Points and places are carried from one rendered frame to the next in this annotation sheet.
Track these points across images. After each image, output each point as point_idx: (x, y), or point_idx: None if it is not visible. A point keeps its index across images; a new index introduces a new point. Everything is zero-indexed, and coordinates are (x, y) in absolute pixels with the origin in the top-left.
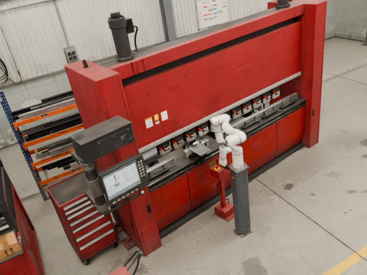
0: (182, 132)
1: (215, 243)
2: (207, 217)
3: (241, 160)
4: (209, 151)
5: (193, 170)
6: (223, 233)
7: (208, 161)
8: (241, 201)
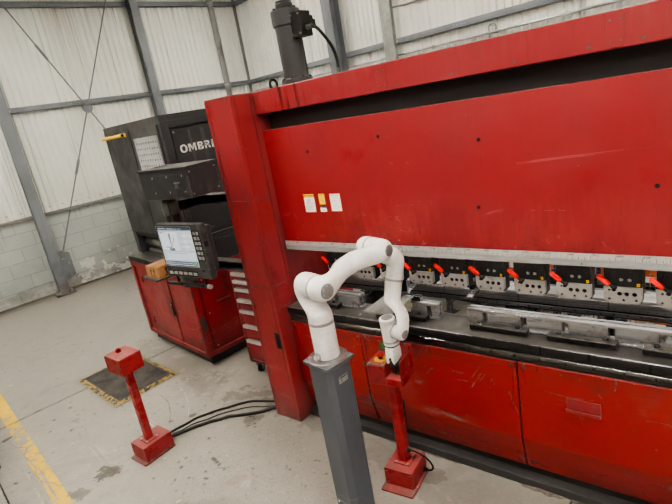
0: None
1: (315, 487)
2: (385, 454)
3: (315, 342)
4: (415, 325)
5: (375, 339)
6: None
7: (410, 344)
8: (325, 439)
